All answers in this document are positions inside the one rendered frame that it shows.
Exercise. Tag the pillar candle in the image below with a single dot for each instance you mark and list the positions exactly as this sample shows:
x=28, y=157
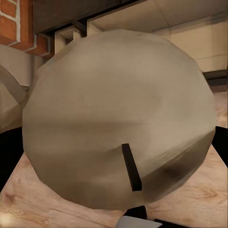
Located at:
x=12, y=96
x=118, y=120

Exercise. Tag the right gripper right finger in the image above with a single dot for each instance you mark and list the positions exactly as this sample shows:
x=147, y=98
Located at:
x=220, y=143

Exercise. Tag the cabinet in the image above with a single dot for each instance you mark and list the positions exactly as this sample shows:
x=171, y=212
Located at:
x=198, y=27

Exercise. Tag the wood fireplace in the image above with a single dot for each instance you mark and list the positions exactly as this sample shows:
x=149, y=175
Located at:
x=22, y=65

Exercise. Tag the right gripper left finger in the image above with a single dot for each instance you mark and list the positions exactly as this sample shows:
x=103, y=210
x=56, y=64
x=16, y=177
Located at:
x=11, y=150

